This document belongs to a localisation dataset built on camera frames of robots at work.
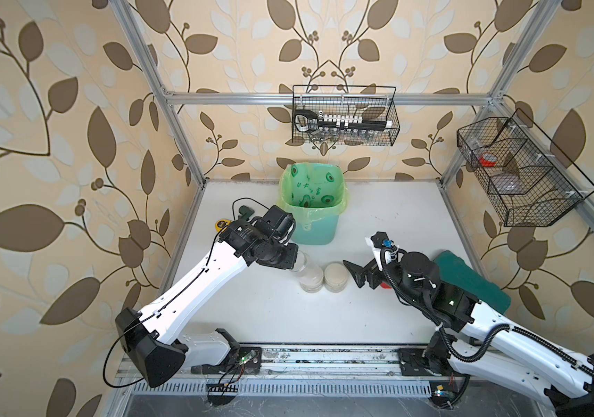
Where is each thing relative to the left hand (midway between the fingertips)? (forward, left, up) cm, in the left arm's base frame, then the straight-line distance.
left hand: (289, 256), depth 72 cm
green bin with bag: (+33, -8, -10) cm, 36 cm away
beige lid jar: (-2, -6, -9) cm, 11 cm away
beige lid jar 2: (0, -14, -13) cm, 20 cm away
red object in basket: (+28, -62, +11) cm, 69 cm away
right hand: (+1, -19, +2) cm, 19 cm away
